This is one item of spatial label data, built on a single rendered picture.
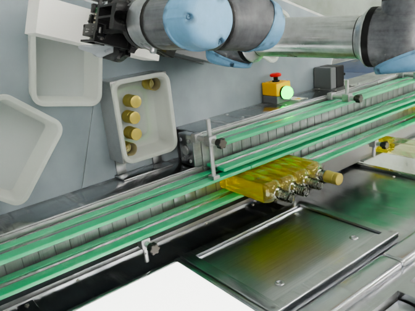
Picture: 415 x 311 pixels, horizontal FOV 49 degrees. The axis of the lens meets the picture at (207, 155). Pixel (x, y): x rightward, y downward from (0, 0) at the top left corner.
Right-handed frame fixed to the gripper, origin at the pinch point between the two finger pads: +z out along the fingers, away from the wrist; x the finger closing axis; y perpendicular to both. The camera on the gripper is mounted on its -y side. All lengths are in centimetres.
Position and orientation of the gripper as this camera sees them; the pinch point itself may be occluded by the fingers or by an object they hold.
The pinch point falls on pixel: (101, 31)
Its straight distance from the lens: 88.8
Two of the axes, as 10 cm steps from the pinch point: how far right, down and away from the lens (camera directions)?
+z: -6.1, -1.8, 7.7
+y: -7.8, -0.6, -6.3
